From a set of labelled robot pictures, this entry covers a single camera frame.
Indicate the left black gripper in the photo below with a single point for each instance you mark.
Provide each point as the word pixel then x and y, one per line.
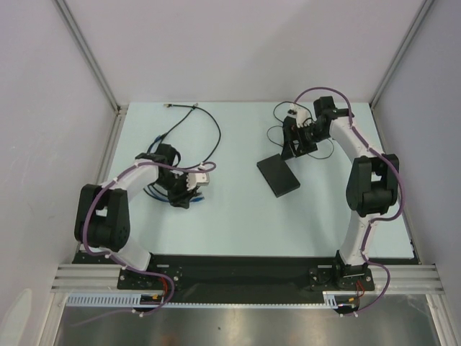
pixel 182 198

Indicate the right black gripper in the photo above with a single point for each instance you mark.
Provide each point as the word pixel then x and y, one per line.
pixel 292 141

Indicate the black network switch box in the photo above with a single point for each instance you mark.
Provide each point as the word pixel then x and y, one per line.
pixel 278 175

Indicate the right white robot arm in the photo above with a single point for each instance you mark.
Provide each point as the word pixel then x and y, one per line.
pixel 371 190

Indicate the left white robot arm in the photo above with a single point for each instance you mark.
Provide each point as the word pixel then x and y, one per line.
pixel 103 214

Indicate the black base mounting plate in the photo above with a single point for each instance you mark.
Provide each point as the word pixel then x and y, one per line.
pixel 252 295

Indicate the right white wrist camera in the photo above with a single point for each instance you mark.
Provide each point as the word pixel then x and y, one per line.
pixel 303 116

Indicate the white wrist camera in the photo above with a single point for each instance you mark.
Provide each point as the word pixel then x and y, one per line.
pixel 303 116
pixel 200 175

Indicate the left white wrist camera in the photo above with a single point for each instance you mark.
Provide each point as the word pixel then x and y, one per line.
pixel 200 175

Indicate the white slotted cable duct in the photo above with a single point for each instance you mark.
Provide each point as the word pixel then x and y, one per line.
pixel 120 300

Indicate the aluminium frame rail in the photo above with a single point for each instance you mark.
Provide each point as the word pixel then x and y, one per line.
pixel 396 279

